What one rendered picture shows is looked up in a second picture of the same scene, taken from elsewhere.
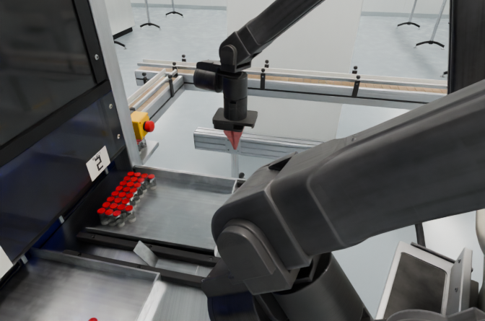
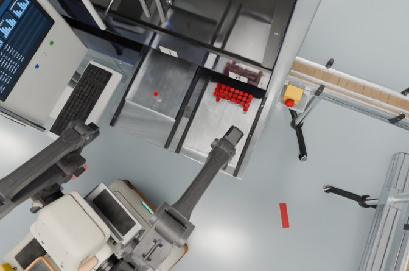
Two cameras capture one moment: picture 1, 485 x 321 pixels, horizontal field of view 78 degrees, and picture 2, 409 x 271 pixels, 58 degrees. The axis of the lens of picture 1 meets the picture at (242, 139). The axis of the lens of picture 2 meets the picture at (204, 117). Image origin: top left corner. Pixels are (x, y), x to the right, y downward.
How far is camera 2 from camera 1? 1.28 m
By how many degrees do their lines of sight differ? 64
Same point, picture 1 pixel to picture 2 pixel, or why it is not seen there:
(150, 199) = (233, 111)
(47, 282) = (185, 70)
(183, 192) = not seen: hidden behind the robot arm
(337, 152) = (63, 137)
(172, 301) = (165, 125)
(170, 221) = (212, 123)
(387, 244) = not seen: outside the picture
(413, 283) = (122, 218)
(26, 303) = (177, 64)
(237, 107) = not seen: hidden behind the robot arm
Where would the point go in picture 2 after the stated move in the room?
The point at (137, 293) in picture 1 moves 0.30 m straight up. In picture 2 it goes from (171, 109) to (161, 89)
